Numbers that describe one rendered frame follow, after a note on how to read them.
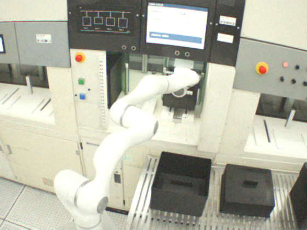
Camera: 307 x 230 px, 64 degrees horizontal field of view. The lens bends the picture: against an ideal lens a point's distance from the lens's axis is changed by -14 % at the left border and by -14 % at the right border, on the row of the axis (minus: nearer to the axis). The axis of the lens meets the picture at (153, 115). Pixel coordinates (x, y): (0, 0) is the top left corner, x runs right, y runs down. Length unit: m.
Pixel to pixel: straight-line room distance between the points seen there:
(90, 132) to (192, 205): 0.81
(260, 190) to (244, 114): 0.43
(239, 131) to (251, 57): 0.46
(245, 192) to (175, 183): 0.40
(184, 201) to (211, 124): 0.45
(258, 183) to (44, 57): 1.40
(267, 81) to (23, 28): 1.37
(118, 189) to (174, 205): 0.79
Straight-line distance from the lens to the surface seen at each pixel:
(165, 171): 1.62
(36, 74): 2.36
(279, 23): 1.39
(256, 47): 1.38
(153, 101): 1.98
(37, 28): 1.62
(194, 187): 1.58
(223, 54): 1.39
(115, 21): 1.41
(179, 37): 1.37
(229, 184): 1.51
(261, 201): 1.49
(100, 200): 1.00
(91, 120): 1.75
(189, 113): 1.89
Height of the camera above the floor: 1.95
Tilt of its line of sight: 35 degrees down
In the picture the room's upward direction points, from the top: 3 degrees clockwise
